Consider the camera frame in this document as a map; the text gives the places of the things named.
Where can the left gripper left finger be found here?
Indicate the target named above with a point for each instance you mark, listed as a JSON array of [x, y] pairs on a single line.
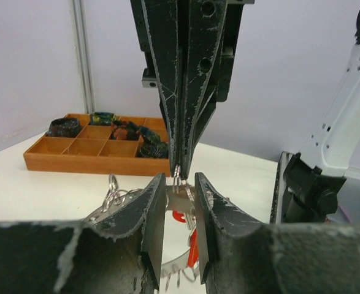
[[120, 254]]

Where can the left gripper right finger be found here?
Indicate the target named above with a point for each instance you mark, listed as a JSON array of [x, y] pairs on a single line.
[[240, 254]]

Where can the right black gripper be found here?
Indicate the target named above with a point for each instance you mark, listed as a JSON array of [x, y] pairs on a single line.
[[164, 29]]

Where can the silver keyring with keys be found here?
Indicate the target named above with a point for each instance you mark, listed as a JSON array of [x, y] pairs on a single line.
[[179, 197]]

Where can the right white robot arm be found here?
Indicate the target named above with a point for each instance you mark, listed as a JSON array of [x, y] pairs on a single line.
[[315, 174]]

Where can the orange compartment tray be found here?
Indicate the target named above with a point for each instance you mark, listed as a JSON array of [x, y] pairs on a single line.
[[92, 150]]

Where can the green yellow round part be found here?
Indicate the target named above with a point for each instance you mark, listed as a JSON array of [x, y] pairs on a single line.
[[102, 118]]

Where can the black round part top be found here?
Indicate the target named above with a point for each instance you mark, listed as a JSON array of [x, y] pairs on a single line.
[[64, 127]]

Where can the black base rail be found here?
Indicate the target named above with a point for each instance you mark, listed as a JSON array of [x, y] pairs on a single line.
[[281, 196]]

